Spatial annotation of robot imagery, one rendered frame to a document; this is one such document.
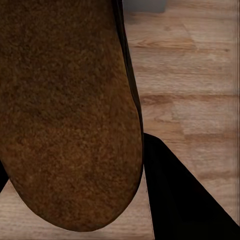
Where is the sandal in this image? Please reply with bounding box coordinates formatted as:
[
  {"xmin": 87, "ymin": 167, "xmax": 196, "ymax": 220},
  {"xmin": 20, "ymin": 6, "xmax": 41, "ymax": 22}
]
[{"xmin": 0, "ymin": 0, "xmax": 144, "ymax": 232}]

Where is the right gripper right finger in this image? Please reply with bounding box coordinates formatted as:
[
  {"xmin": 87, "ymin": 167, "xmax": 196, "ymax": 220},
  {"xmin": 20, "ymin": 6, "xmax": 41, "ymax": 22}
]
[{"xmin": 143, "ymin": 133, "xmax": 240, "ymax": 240}]

